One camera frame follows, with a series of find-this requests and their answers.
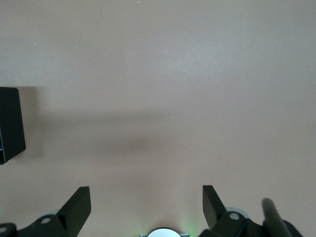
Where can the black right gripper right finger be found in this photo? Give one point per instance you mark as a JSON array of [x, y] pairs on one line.
[[217, 219]]

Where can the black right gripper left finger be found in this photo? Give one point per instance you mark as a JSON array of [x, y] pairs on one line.
[[66, 217]]

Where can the black plastic box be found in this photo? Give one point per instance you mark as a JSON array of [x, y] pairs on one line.
[[11, 123]]

